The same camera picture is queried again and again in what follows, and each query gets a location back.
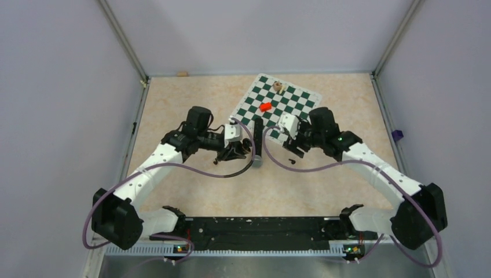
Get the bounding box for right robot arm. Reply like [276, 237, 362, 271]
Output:
[279, 107, 448, 250]

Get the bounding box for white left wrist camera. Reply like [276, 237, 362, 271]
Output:
[223, 121, 243, 145]

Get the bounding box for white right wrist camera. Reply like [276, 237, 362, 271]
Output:
[278, 113, 300, 140]

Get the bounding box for purple object outside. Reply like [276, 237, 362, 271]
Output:
[391, 130, 404, 142]

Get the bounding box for green white chessboard mat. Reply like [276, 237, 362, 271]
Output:
[230, 74, 323, 129]

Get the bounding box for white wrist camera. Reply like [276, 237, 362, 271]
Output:
[278, 113, 300, 140]
[223, 121, 243, 145]

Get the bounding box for wooden letter cube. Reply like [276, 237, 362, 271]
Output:
[272, 82, 283, 92]

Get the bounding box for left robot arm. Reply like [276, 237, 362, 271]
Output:
[83, 106, 257, 250]

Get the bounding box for wooden cork piece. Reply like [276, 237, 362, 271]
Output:
[177, 71, 189, 77]

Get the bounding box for red toy brick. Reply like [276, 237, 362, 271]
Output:
[259, 102, 272, 112]

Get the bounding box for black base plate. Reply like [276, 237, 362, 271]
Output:
[169, 217, 378, 251]

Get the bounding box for black earbud case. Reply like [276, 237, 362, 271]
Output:
[240, 138, 252, 155]

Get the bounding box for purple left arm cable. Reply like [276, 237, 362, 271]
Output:
[82, 116, 257, 250]

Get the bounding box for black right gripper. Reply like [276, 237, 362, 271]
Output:
[284, 119, 325, 158]

